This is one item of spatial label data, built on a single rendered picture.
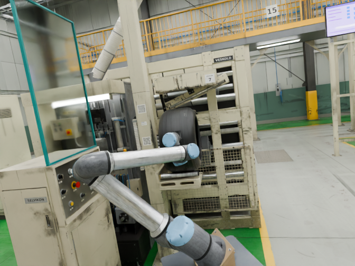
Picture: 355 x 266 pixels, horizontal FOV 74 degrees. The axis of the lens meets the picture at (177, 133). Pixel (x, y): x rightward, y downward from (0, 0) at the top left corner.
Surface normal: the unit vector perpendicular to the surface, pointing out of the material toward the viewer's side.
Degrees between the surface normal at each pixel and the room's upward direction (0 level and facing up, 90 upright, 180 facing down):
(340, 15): 90
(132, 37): 90
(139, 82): 90
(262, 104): 90
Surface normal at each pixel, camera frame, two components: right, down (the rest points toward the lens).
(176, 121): -0.22, -0.54
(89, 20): -0.23, 0.16
